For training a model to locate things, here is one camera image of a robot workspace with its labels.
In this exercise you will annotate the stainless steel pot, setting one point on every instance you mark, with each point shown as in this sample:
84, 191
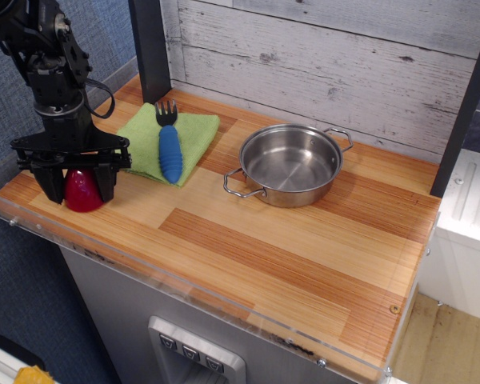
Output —
288, 165

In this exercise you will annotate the grey toy fridge cabinet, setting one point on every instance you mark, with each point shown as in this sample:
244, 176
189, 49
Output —
121, 304

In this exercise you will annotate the silver dispenser button panel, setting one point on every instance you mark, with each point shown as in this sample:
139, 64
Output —
184, 357

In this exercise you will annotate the red toy pepper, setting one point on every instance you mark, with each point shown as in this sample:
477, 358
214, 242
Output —
81, 191

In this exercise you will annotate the blue handled toy fork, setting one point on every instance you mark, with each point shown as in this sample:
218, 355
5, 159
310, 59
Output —
170, 152

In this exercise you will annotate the green folded cloth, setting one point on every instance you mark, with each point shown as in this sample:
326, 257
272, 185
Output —
196, 132

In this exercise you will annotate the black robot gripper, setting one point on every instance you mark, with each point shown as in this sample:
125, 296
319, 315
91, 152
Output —
71, 140

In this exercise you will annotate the black left frame post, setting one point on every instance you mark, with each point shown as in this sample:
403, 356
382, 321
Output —
150, 46

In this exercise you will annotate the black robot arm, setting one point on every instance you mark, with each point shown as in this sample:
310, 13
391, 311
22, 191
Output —
38, 37

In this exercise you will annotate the black frame post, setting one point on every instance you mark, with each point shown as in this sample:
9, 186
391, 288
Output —
150, 46
457, 135

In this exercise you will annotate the yellow tape piece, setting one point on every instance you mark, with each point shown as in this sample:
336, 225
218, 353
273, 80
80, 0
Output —
33, 375

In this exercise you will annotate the white toy sink unit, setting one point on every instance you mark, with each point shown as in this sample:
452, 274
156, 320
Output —
450, 269

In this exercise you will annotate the black right frame post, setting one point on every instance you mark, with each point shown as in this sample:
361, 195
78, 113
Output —
457, 135

